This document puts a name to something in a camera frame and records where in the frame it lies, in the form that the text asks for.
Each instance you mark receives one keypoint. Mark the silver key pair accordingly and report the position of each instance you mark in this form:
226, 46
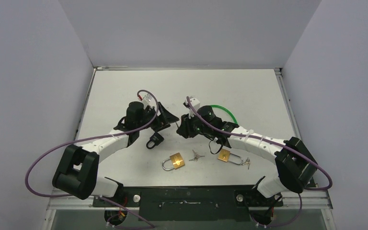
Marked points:
196, 156

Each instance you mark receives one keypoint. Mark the keys beside long padlock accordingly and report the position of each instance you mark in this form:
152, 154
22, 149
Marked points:
247, 162

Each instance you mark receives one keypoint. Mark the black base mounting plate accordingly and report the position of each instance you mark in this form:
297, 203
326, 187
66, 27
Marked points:
197, 203

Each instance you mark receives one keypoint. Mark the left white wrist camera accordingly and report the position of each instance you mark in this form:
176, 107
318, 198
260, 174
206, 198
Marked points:
146, 98

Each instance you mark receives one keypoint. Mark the long-shackle brass padlock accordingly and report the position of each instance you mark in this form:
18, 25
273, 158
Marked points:
226, 156

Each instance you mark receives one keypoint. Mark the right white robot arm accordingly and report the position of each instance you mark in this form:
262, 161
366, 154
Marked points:
294, 163

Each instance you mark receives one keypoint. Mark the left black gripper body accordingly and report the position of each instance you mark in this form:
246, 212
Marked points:
149, 114

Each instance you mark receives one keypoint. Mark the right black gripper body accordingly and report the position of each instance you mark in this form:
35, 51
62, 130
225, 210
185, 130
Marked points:
186, 126

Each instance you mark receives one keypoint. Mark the black padlock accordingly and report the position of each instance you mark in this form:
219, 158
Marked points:
155, 140

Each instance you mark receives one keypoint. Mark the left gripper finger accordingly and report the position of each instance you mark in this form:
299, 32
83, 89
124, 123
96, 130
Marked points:
165, 117
157, 126

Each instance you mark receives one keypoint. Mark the green cable lock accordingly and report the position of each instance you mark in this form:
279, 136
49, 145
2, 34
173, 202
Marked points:
226, 111

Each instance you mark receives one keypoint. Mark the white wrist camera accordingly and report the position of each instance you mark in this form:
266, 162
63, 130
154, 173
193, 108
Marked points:
193, 104
146, 98

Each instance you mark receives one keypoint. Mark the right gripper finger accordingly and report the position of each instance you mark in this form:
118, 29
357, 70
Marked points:
184, 130
185, 120

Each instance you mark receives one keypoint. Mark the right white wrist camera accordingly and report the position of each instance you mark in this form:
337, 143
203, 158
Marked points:
193, 104

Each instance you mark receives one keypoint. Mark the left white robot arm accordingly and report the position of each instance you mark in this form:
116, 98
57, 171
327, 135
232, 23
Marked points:
77, 172

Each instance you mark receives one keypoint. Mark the short brass padlock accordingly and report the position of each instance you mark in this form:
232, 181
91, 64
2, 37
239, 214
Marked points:
176, 160

